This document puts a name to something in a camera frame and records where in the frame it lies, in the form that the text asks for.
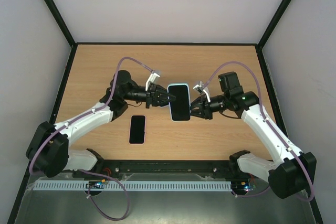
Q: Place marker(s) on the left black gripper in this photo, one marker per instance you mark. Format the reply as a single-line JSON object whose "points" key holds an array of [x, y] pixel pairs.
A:
{"points": [[153, 96]]}

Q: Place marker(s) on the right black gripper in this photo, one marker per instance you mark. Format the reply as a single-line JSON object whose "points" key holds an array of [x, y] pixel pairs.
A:
{"points": [[205, 107]]}

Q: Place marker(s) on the light blue phone case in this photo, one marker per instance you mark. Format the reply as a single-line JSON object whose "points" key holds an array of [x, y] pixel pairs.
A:
{"points": [[178, 84]]}

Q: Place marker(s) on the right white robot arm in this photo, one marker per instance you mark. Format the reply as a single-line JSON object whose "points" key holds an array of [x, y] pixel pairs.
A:
{"points": [[290, 170]]}

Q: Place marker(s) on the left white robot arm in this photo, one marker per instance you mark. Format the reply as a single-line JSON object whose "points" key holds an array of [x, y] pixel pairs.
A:
{"points": [[49, 150]]}

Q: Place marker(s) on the phone in pink case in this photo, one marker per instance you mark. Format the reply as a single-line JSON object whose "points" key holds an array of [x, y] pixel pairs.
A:
{"points": [[137, 129]]}

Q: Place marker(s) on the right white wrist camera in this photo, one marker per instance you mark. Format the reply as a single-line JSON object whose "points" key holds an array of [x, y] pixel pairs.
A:
{"points": [[201, 89]]}

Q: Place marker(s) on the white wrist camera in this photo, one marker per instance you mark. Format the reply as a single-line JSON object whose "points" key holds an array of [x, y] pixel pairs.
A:
{"points": [[201, 89], [152, 79]]}

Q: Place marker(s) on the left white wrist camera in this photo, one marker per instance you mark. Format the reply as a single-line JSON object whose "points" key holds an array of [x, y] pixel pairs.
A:
{"points": [[152, 79]]}

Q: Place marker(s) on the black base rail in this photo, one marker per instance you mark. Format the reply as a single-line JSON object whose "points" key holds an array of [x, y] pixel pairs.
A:
{"points": [[215, 169]]}

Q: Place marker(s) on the black aluminium frame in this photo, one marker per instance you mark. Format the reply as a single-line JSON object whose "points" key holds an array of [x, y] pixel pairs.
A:
{"points": [[258, 47]]}

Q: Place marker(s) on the grey slotted cable duct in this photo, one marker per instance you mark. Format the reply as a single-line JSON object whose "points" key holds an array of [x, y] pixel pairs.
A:
{"points": [[77, 185]]}

